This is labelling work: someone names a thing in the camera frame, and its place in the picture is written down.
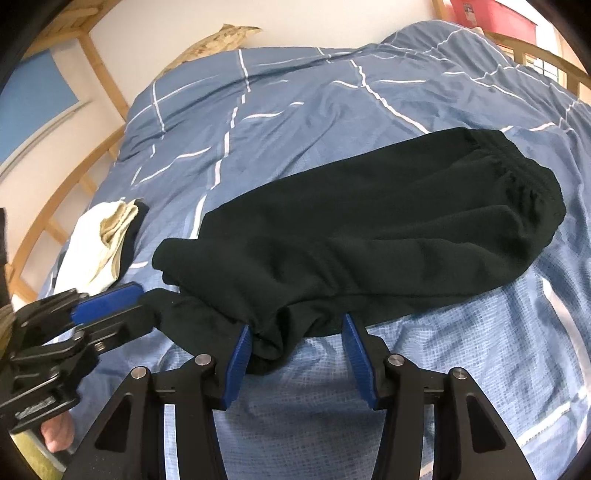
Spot beige patterned pillow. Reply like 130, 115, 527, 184
161, 23, 262, 70

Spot cream pants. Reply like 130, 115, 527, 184
53, 199, 139, 296

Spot wooden bed frame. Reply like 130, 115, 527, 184
9, 0, 591, 296

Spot person's left hand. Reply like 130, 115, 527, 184
41, 412, 76, 454

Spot red storage box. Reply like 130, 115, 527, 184
450, 0, 539, 42

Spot blue window blind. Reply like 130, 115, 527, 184
0, 48, 90, 178

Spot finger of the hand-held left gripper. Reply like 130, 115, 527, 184
21, 282, 144, 326
76, 299, 156, 356

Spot dark folded garment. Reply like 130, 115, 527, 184
116, 200, 151, 278

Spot blue checked blanket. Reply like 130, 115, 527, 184
39, 21, 591, 480

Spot black pants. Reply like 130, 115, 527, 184
139, 128, 568, 376

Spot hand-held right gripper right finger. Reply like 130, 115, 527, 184
342, 314, 532, 480

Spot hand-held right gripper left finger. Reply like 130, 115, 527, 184
62, 323, 254, 480

